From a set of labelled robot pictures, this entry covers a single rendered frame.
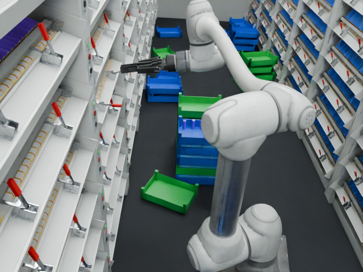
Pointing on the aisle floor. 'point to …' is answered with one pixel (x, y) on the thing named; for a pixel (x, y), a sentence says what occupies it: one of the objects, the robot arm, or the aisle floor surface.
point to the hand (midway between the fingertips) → (128, 68)
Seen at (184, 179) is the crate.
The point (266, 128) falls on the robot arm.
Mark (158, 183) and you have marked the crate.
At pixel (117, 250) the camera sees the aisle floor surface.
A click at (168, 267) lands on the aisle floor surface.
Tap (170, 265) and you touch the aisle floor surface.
